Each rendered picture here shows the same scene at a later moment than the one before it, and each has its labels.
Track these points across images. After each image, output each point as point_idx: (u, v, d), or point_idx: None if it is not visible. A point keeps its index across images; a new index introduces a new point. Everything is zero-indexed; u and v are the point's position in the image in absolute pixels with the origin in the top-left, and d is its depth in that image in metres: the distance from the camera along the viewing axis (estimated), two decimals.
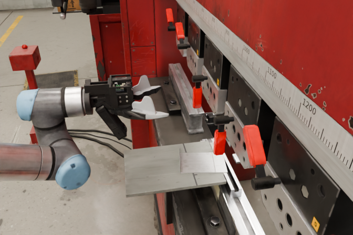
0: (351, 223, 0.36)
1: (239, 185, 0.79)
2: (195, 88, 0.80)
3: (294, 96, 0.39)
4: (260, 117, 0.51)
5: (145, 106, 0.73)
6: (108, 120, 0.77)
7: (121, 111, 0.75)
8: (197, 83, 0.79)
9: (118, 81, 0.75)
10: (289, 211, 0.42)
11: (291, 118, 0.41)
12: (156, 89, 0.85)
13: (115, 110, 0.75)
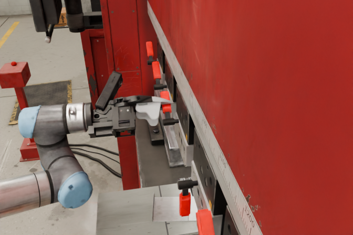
0: None
1: None
2: (164, 113, 0.79)
3: (239, 196, 0.38)
4: (217, 195, 0.50)
5: None
6: None
7: None
8: (167, 118, 0.78)
9: (123, 129, 0.75)
10: None
11: (238, 217, 0.40)
12: (164, 103, 0.79)
13: None
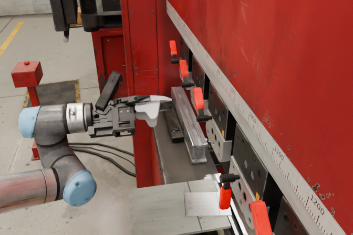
0: None
1: (243, 231, 0.79)
2: (197, 109, 0.81)
3: (302, 187, 0.40)
4: (267, 188, 0.52)
5: (149, 117, 0.82)
6: None
7: None
8: (200, 115, 0.80)
9: (123, 129, 0.75)
10: None
11: (299, 206, 0.41)
12: (164, 101, 0.77)
13: None
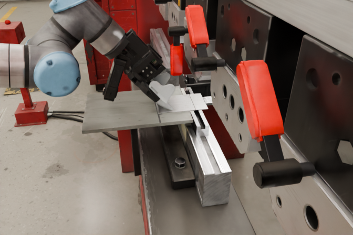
0: (292, 76, 0.29)
1: (206, 123, 0.73)
2: None
3: None
4: (210, 7, 0.45)
5: (164, 91, 0.74)
6: (116, 76, 0.71)
7: (139, 81, 0.71)
8: None
9: (153, 55, 0.74)
10: (231, 91, 0.36)
11: None
12: None
13: (132, 74, 0.71)
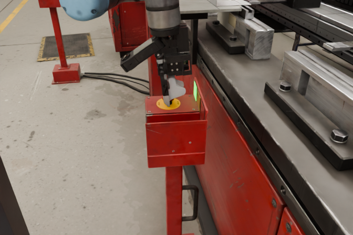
0: None
1: (251, 9, 1.02)
2: None
3: None
4: None
5: (175, 91, 0.76)
6: (146, 53, 0.70)
7: (163, 72, 0.72)
8: None
9: None
10: None
11: None
12: None
13: (162, 61, 0.71)
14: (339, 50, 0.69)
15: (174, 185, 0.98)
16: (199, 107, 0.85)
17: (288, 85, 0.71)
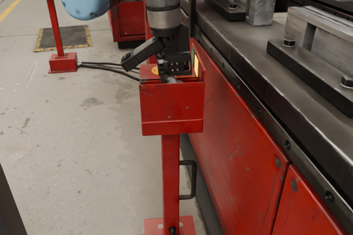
0: None
1: None
2: None
3: None
4: None
5: None
6: (147, 53, 0.70)
7: (164, 72, 0.72)
8: None
9: None
10: None
11: None
12: None
13: (163, 61, 0.71)
14: (348, 1, 0.63)
15: (171, 159, 0.93)
16: (197, 72, 0.80)
17: (292, 40, 0.65)
